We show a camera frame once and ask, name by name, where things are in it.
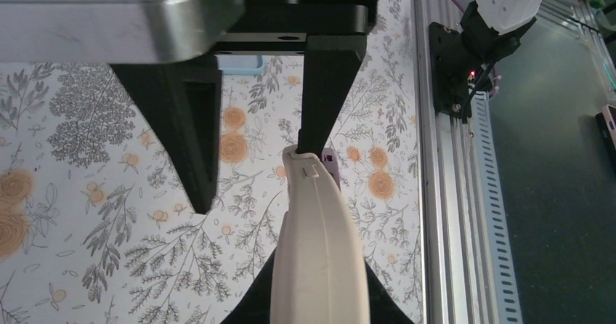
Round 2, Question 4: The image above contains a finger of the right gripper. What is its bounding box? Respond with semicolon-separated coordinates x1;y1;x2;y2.
111;54;222;214

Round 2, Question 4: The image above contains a dark device on floor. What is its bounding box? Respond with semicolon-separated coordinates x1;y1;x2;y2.
594;105;615;171

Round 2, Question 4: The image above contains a phone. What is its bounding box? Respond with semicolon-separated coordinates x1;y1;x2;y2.
269;146;370;323

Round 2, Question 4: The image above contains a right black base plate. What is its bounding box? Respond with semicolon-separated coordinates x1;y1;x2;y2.
428;20;495;123

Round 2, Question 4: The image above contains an aluminium mounting rail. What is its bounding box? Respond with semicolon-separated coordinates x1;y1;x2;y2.
413;0;498;323

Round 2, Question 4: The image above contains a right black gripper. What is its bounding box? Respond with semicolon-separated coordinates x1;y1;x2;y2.
211;0;378;155

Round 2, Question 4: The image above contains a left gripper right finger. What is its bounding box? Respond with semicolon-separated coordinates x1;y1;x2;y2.
365;262;413;324

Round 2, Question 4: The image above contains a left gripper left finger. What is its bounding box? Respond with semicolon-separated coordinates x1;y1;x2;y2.
221;251;275;324

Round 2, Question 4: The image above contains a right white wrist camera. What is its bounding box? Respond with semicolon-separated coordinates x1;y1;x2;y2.
1;0;244;64

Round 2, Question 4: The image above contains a slotted cable duct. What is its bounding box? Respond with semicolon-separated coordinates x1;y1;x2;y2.
469;92;523;323

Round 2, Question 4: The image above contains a floral patterned table mat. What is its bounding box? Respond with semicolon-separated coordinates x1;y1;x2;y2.
0;0;424;324

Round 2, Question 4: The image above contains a light blue phone case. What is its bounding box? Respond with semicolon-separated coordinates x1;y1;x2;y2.
216;54;264;76

